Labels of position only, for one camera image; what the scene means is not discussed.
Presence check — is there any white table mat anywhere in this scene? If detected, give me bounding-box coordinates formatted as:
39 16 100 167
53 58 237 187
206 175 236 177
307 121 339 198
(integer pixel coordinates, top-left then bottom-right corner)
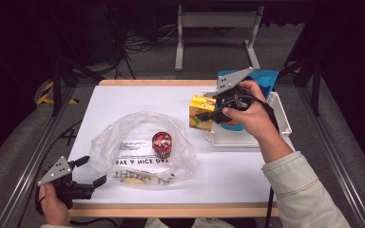
67 85 296 204

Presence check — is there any clear plastic shopping bag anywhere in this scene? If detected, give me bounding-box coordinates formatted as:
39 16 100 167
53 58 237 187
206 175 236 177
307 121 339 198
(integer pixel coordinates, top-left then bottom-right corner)
89 111 198 190

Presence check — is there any person's pale clothing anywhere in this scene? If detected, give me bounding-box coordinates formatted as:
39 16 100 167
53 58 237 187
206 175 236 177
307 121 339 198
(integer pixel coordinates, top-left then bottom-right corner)
145 218 236 228

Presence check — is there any yellow drink carton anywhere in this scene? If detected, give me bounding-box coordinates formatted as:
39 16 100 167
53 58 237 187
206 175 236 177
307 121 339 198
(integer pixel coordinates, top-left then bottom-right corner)
188 94 218 132

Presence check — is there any black tripod stand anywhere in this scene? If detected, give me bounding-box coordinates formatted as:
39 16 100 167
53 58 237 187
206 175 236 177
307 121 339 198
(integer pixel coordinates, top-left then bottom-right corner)
50 56 107 118
265 56 322 118

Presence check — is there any person's right hand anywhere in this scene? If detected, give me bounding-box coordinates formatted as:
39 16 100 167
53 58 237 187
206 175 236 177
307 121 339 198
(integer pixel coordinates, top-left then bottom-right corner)
221 80 281 150

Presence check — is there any white plastic tray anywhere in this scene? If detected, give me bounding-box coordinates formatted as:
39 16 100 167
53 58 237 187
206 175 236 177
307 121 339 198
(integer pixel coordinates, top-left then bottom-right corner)
201 90 293 149

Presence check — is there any aluminium floor rail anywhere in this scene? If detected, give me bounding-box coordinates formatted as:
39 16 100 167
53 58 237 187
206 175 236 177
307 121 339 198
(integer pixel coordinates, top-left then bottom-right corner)
298 85 365 228
0 94 77 228

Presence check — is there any tangle of black floor cables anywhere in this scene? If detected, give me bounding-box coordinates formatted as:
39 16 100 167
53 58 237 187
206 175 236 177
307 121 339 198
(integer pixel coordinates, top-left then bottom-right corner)
107 6 179 80

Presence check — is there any grey metal stand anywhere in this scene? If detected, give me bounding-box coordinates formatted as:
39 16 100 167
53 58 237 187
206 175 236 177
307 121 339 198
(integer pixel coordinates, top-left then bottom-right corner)
174 5 265 72

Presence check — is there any person's left hand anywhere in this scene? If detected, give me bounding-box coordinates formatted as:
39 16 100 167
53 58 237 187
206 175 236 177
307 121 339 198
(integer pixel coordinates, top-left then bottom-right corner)
38 183 71 226

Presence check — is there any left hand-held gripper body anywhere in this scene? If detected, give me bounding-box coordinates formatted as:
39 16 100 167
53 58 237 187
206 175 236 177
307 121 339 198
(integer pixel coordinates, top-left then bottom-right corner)
37 155 96 210

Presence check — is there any right hand-held gripper cable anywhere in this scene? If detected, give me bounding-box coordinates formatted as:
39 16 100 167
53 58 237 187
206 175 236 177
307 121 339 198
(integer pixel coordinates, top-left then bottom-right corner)
234 94 279 228

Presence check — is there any yellow black hazard tape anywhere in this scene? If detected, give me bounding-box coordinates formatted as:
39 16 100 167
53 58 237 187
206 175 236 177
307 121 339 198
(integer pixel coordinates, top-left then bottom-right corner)
36 80 79 105

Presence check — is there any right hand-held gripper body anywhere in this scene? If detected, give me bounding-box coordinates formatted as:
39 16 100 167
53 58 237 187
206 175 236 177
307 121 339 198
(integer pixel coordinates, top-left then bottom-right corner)
214 66 255 124

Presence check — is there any red round can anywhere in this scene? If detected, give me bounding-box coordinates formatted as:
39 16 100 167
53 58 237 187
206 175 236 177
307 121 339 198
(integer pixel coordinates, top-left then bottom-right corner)
151 131 173 160

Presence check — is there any blue snack pouch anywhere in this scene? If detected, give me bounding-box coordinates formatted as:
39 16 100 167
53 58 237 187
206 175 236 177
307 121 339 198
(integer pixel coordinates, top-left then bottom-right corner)
217 69 279 131

